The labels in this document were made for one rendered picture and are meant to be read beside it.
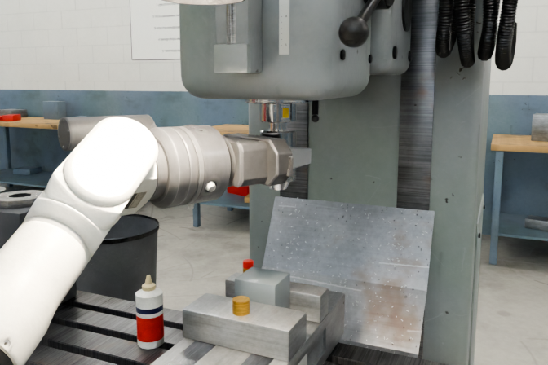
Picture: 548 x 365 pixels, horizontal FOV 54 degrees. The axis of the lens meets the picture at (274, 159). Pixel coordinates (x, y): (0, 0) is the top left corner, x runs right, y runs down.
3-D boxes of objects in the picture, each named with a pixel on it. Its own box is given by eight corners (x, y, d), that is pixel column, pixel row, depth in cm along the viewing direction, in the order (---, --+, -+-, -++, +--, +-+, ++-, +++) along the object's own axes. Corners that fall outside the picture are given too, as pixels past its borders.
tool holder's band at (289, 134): (302, 138, 68) (302, 130, 68) (268, 139, 66) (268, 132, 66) (287, 134, 72) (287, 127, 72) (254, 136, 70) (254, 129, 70)
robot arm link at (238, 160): (294, 124, 62) (209, 129, 54) (293, 204, 63) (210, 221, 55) (229, 118, 71) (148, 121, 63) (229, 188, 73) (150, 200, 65)
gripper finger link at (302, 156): (307, 167, 70) (271, 172, 66) (307, 142, 69) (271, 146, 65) (315, 169, 69) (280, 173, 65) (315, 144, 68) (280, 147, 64)
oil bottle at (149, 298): (153, 352, 79) (151, 281, 78) (131, 346, 81) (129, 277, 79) (169, 340, 83) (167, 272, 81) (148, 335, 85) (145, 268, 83)
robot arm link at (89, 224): (171, 138, 53) (104, 235, 43) (140, 186, 59) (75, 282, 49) (114, 102, 52) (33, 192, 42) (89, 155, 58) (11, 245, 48)
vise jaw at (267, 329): (289, 362, 63) (289, 331, 62) (182, 337, 69) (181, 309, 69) (307, 340, 68) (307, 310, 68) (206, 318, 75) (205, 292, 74)
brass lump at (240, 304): (245, 317, 66) (245, 303, 66) (229, 314, 67) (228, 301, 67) (253, 310, 68) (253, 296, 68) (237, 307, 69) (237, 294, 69)
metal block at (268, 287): (275, 329, 70) (275, 285, 69) (234, 320, 73) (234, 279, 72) (289, 313, 75) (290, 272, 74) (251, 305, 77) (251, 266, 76)
